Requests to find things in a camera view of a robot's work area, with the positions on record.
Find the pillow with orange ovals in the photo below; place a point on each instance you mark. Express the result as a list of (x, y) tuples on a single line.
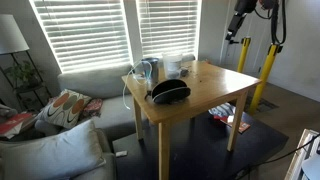
[(65, 108)]

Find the red book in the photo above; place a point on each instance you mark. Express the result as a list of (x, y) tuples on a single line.
[(13, 121)]

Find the stainless steel tumbler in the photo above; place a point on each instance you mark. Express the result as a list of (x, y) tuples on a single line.
[(151, 68)]

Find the green potted plant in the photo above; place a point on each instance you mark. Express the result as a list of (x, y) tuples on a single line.
[(23, 73)]

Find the light wooden table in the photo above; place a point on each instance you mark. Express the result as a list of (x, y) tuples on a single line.
[(213, 86)]

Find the black metal shelf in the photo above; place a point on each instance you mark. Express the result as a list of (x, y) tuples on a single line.
[(33, 90)]

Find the yellow post black cap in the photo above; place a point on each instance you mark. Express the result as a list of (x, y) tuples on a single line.
[(243, 55), (265, 73)]

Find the blue white patterned paper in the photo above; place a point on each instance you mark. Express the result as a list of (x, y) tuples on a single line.
[(221, 109)]

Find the red white magazine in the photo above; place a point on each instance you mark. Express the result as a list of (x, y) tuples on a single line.
[(243, 126)]

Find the black oval zip case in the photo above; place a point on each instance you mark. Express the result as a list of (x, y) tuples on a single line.
[(170, 90)]

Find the small white floor card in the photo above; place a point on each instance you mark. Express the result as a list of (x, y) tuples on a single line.
[(121, 153)]

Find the frosted translucent plastic cup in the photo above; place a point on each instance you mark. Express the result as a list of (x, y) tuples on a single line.
[(172, 65)]

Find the white lamp shade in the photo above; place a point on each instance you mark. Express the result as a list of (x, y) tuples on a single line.
[(11, 35)]

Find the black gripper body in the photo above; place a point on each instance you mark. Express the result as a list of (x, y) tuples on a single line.
[(237, 24)]

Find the white slatted frame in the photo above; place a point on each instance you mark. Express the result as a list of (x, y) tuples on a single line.
[(300, 150)]

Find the red patterned cloth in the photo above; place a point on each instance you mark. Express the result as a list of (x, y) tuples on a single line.
[(92, 107)]

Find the grey pouch sachet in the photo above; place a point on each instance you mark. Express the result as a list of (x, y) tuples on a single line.
[(184, 71)]

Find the floor vent grille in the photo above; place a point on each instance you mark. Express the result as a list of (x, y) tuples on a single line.
[(265, 105)]

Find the grey fabric sofa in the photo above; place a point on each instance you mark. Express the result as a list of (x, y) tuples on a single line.
[(100, 81)]

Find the plain light grey pillow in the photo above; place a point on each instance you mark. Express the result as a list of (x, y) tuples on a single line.
[(50, 153)]

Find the white window blinds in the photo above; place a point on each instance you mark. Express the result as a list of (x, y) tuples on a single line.
[(83, 33), (168, 26)]

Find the dark blue rug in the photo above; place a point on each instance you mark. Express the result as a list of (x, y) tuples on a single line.
[(200, 150)]

